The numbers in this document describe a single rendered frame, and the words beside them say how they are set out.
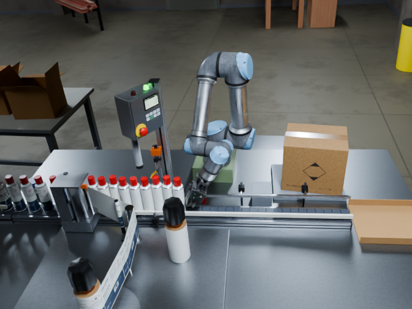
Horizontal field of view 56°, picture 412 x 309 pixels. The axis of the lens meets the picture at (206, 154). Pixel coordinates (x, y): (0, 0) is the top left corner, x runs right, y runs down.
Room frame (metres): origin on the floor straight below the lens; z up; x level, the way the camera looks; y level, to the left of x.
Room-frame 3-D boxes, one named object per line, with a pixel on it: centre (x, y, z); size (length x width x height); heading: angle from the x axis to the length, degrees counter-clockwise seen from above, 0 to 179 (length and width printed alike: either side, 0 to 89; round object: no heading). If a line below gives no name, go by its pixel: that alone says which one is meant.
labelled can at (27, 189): (1.55, 0.88, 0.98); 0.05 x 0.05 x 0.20
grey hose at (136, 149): (1.57, 0.33, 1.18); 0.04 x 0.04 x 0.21
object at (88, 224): (1.42, 0.61, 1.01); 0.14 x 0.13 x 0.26; 82
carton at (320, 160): (1.66, -0.55, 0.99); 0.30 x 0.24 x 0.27; 73
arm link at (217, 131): (1.81, -0.07, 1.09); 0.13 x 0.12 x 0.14; 68
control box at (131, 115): (1.55, 0.27, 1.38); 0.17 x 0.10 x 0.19; 137
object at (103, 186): (1.49, 0.50, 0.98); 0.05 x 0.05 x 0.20
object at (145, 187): (1.46, 0.29, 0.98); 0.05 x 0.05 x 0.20
